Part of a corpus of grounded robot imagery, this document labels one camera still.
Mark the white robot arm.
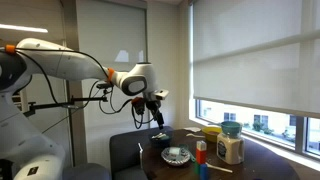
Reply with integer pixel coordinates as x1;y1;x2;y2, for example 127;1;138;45
0;38;168;180

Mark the yellow bowl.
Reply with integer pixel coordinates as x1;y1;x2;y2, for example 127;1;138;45
202;127;222;143

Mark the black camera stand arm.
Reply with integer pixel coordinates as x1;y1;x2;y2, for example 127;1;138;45
23;97;108;117

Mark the dark blue bowl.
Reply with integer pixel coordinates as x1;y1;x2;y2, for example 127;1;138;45
149;133;171;148

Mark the grey sofa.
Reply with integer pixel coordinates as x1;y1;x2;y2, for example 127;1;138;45
109;126;173;180

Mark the patterned white bowl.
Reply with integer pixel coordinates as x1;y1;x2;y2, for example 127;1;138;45
161;147;190;166

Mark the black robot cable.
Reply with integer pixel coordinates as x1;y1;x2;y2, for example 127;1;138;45
13;47;158;130

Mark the colourful block tower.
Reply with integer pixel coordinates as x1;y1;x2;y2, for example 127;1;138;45
195;141;208;180

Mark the white plastic fork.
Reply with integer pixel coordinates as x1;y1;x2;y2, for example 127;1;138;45
186;133;205;138

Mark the teal measuring spoon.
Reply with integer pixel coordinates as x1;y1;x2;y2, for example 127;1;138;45
179;144;196;163

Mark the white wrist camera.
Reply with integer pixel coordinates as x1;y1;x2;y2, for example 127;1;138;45
155;89;169;100

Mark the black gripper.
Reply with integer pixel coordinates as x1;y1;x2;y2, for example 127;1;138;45
131;97;164;129

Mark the round wooden table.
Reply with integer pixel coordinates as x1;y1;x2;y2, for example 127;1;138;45
142;139;300;180

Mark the white plastic spoon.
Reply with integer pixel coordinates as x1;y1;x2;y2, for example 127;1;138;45
206;162;233;173

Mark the white paper note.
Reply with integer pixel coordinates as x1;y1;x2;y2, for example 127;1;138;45
183;127;201;132

